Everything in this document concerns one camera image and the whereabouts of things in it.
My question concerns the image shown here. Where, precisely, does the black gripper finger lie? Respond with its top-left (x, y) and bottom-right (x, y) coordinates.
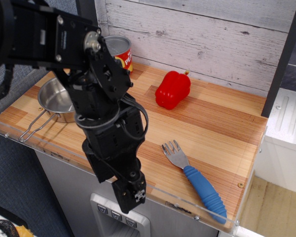
top-left (129, 172), bottom-right (146, 205)
top-left (112, 181), bottom-right (132, 214)

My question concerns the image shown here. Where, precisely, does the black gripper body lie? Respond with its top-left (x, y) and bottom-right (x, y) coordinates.
top-left (81, 106), bottom-right (148, 183)

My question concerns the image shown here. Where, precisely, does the small steel pot with handle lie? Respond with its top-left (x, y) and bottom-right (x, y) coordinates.
top-left (18, 78), bottom-right (75, 143)

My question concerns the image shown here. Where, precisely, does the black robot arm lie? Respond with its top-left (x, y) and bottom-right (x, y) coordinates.
top-left (0, 0), bottom-right (148, 213)

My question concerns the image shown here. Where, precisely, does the red toy bell pepper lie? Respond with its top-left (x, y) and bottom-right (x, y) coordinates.
top-left (155, 71), bottom-right (191, 110)

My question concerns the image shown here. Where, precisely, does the grey toy fridge cabinet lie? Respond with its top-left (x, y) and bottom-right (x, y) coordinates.
top-left (37, 152), bottom-right (218, 237)

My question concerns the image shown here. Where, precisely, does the red yellow peaches can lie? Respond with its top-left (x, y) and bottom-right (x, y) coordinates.
top-left (105, 35), bottom-right (133, 72)

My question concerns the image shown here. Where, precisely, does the yellow object bottom left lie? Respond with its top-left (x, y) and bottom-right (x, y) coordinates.
top-left (15, 226), bottom-right (35, 237)

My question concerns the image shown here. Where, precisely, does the clear acrylic table guard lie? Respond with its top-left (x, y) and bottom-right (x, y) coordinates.
top-left (0, 117), bottom-right (268, 235)

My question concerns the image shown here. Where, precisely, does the white toy sink unit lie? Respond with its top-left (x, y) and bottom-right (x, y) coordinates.
top-left (254, 89), bottom-right (296, 192)

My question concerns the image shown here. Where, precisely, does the fork with blue handle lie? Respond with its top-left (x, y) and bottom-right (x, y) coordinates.
top-left (161, 140), bottom-right (227, 225)

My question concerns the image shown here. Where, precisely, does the black braided cable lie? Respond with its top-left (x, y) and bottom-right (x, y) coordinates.
top-left (0, 64), bottom-right (14, 104)

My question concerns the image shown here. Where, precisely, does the dark grey left post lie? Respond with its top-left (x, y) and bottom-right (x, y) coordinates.
top-left (75, 0), bottom-right (98, 26)

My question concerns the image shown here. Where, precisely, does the dark grey post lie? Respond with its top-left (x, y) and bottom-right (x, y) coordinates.
top-left (75, 0), bottom-right (98, 26)
top-left (261, 12), bottom-right (296, 118)

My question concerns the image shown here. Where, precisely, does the dark grey right post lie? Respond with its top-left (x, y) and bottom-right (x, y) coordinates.
top-left (261, 12), bottom-right (296, 118)

